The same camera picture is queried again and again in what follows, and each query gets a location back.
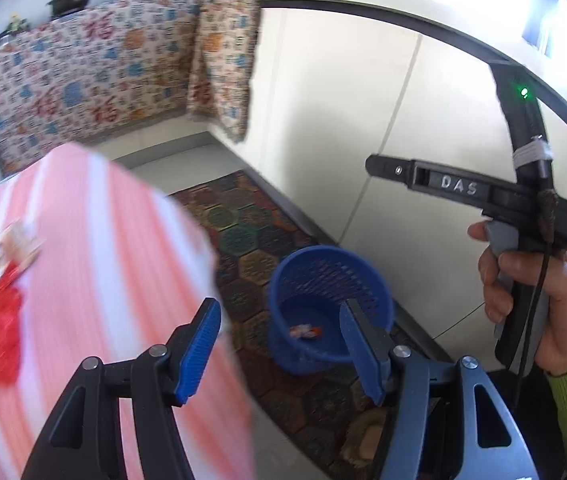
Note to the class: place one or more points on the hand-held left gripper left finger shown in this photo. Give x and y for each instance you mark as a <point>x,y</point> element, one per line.
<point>198,350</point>

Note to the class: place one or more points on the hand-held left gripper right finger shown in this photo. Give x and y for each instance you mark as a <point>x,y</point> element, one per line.
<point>358,350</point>

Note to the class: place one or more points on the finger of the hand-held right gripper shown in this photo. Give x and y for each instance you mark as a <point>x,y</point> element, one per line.
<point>388,170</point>

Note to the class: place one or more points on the blue plastic mesh basket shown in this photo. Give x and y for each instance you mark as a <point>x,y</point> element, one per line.
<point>293,320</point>

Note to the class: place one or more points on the small orange white wrapper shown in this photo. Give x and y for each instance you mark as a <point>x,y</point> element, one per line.
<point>305,331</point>

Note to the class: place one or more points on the white kitchen cabinet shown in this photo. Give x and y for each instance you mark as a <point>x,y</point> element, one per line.
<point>363,110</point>

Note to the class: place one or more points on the hexagon patterned floor rug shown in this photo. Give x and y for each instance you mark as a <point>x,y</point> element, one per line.
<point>248,240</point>

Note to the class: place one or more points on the pink striped tablecloth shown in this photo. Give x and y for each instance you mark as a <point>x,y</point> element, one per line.
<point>103,270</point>

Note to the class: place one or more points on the fringed printed blanket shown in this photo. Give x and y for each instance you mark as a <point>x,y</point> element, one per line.
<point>223,55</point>

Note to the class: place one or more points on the large printed blanket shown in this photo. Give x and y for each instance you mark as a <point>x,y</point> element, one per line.
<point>88,80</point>

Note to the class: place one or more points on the black clay pot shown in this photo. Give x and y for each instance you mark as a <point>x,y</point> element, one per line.
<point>71,2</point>

